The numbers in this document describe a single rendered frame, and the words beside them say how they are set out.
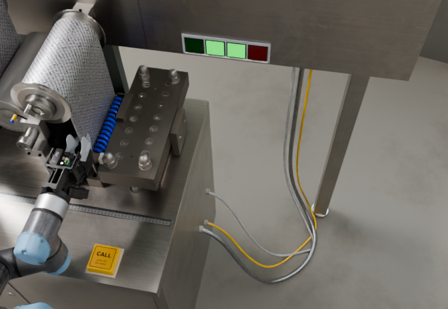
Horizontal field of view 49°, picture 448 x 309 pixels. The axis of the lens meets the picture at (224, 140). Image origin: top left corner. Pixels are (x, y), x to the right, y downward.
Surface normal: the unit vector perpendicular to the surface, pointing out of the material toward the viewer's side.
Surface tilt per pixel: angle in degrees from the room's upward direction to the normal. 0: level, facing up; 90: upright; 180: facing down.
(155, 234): 0
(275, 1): 90
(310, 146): 0
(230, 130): 0
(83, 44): 55
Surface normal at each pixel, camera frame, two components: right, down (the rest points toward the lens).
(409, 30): -0.18, 0.80
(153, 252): -0.02, -0.58
